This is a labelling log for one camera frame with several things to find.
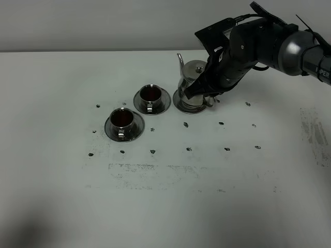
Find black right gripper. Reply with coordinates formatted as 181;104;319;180
184;22;265;99

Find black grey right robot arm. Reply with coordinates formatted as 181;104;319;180
185;19;330;99

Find stainless steel teapot saucer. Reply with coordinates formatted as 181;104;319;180
172;90;213;114

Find far stainless steel saucer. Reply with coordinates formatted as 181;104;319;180
133;88;171;115

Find far stainless steel teacup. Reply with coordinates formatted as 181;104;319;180
139;84;162;114

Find stainless steel teacup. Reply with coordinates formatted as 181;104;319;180
139;84;162;114
110;107;134;139

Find near stainless steel saucer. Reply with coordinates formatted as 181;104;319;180
104;112;145;142

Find near stainless steel teacup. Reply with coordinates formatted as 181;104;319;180
110;107;134;139

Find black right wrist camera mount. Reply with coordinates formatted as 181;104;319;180
194;18;236;55

